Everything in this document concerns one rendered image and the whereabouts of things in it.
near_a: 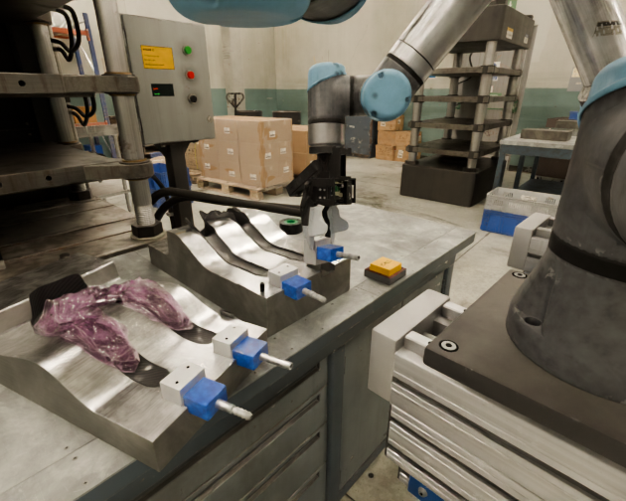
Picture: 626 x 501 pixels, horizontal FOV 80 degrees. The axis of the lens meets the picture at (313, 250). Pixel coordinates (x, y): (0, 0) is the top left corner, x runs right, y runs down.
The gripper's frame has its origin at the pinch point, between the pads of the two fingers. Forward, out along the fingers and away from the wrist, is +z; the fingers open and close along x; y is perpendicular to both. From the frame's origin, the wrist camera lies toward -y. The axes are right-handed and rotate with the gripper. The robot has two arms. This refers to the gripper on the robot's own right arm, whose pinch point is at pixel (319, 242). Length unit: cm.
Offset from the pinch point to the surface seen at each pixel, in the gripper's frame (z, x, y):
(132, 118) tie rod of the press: -31, -10, -67
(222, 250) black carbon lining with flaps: 3.3, -10.6, -21.8
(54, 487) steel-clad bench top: 23, -53, 4
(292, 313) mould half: 13.5, -9.6, 1.3
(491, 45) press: -140, 363, -93
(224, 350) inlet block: 12.7, -29.3, 5.9
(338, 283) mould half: 10.3, 4.9, 1.6
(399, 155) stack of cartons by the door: -46, 592, -325
